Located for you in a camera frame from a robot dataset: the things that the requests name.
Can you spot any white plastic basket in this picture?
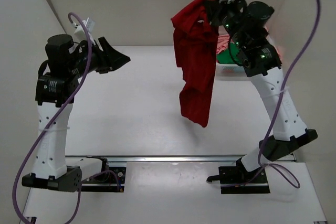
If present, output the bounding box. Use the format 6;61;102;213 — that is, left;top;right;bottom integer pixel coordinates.
215;34;253;74

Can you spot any red t shirt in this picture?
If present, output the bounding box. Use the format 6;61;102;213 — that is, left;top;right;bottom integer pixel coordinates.
171;0;218;127

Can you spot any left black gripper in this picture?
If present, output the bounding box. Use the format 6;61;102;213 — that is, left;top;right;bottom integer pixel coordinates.
73;29;133;69

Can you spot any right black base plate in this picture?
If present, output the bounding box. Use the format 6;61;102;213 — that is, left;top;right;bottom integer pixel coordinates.
218;166;270;195

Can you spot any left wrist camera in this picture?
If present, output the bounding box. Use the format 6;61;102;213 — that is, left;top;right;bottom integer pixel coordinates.
73;18;96;41

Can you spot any green t shirt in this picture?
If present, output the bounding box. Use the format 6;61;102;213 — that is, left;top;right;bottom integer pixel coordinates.
217;42;242;65

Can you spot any aluminium frame rail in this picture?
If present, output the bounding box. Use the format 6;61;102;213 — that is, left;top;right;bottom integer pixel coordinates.
65;155;296;163

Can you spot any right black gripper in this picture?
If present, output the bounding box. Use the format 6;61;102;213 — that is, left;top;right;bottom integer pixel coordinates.
203;0;247;50

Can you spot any pink t shirt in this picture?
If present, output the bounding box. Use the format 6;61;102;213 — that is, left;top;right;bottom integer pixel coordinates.
215;27;283;57

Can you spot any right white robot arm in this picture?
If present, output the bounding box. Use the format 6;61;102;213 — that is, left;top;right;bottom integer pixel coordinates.
204;0;318;184

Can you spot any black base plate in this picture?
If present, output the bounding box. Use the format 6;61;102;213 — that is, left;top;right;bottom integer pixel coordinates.
218;166;270;195
81;166;127;193

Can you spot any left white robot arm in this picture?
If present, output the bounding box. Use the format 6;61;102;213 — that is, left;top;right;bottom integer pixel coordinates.
22;34;131;192

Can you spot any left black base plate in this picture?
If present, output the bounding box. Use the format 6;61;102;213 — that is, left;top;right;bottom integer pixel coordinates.
81;166;127;193

